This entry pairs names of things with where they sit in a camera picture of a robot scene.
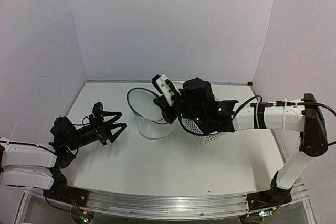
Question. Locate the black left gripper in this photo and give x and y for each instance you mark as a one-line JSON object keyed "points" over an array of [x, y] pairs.
{"points": [[101, 129]]}

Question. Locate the white plastic basket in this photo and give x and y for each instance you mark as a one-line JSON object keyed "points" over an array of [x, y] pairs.
{"points": [[205, 117]]}

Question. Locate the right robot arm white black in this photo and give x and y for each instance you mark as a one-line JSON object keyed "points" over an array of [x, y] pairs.
{"points": [[301, 115]]}

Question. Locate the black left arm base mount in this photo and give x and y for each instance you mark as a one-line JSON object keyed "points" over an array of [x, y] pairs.
{"points": [[61, 192]]}

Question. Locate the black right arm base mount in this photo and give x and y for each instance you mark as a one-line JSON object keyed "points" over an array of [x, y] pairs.
{"points": [[273, 197]]}

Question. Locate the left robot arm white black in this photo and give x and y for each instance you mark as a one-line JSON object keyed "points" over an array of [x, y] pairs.
{"points": [[27, 164]]}

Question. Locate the white mesh laundry bag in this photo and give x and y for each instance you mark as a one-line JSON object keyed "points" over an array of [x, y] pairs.
{"points": [[148, 117]]}

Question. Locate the aluminium table front rail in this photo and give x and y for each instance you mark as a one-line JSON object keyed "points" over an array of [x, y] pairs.
{"points": [[169, 207]]}

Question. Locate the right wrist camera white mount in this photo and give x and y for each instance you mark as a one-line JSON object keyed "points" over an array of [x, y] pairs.
{"points": [[166, 87]]}

